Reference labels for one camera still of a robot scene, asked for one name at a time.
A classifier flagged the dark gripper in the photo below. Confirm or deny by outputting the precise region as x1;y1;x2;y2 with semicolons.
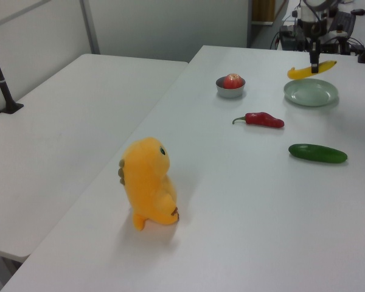
302;18;329;74

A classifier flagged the yellow toy banana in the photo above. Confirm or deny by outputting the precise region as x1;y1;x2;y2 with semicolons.
287;60;338;81

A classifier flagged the pale green plastic plate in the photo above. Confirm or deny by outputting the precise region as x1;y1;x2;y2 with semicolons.
283;78;341;108

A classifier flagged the black electronics box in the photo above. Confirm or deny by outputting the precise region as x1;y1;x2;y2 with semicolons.
278;25;310;52

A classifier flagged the black keyboard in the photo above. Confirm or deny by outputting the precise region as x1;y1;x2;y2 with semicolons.
330;10;357;32

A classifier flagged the brown wooden door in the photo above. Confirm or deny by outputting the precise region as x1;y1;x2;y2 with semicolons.
251;0;277;24

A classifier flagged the red toy chili pepper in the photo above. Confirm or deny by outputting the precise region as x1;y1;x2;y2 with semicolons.
231;111;285;130

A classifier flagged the red toy apple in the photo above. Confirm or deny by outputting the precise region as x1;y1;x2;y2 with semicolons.
222;73;244;90

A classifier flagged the small grey metal bowl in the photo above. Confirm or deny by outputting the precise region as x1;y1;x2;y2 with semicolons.
215;76;247;99

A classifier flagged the green toy cucumber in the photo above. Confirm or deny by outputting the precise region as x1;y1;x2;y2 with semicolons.
288;143;349;164

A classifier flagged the orange plush duck toy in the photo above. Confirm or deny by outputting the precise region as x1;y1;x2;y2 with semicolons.
117;137;181;232

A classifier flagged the white adjoining table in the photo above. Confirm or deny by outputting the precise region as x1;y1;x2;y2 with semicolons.
0;53;189;264

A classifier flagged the grey partition post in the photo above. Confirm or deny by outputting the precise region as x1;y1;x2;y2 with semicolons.
80;0;100;56

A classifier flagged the black camera stand pole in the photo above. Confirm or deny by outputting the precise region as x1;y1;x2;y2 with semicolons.
0;30;24;115

